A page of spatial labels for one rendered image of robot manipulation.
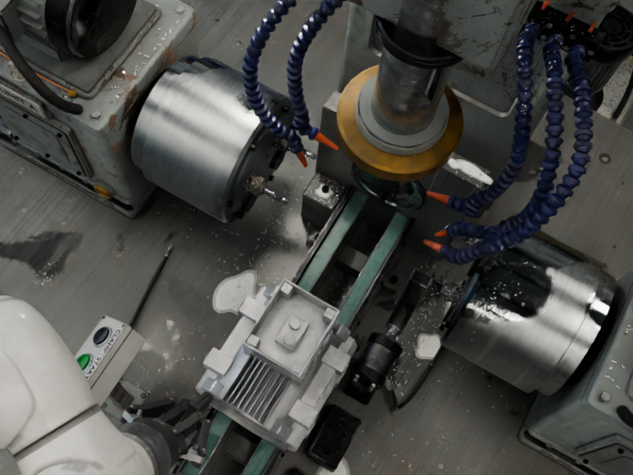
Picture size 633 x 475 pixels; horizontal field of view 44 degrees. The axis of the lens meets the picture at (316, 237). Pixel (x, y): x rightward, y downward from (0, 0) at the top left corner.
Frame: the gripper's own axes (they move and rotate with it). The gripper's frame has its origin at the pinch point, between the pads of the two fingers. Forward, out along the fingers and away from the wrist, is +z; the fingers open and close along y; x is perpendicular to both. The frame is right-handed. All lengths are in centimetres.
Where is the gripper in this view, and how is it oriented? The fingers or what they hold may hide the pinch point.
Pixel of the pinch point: (197, 408)
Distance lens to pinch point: 121.2
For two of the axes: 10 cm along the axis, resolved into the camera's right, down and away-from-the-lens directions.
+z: 2.0, -0.7, 9.8
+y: -8.7, -4.8, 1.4
